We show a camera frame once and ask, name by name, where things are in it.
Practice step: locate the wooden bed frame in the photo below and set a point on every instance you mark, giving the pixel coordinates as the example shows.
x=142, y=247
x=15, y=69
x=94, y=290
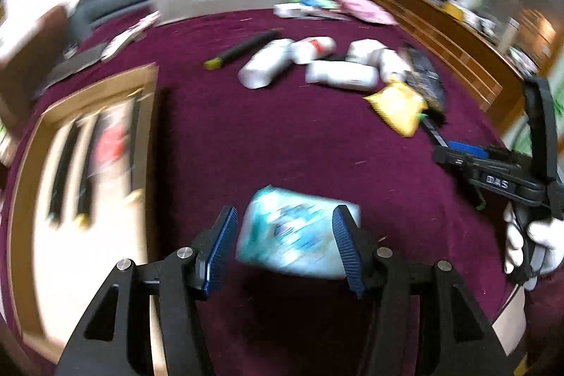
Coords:
x=489, y=77

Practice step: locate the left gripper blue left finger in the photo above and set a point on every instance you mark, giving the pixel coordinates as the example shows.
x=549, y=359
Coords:
x=213, y=246

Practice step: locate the white bottle green label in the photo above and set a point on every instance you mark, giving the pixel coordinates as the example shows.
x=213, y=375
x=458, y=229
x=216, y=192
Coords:
x=267, y=64

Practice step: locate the black snack packet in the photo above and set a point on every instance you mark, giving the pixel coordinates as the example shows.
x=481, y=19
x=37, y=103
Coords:
x=423, y=78

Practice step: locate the light blue tissue pack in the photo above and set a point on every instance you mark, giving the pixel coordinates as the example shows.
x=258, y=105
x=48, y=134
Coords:
x=291, y=233

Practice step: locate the wooden organizer box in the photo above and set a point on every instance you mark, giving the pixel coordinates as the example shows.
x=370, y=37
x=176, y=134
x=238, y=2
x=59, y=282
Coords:
x=81, y=203

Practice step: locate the white gloved right hand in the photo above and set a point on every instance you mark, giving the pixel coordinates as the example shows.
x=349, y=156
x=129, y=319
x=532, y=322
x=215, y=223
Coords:
x=547, y=234

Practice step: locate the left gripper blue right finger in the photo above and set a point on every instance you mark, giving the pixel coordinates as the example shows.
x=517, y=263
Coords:
x=355, y=247

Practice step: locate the black yellow-capped marker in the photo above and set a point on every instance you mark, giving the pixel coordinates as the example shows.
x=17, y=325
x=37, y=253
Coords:
x=255, y=42

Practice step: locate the white bottle red label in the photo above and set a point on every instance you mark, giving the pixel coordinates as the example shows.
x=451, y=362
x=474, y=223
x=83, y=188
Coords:
x=310, y=49

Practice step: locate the yellow snack packet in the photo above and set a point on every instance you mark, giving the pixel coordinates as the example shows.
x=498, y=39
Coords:
x=399, y=106

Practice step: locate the white power adapter plug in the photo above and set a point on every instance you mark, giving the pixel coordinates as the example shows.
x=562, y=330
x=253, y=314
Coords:
x=365, y=52

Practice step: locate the pink cloth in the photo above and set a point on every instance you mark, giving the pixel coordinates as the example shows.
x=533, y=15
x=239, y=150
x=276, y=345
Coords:
x=367, y=11

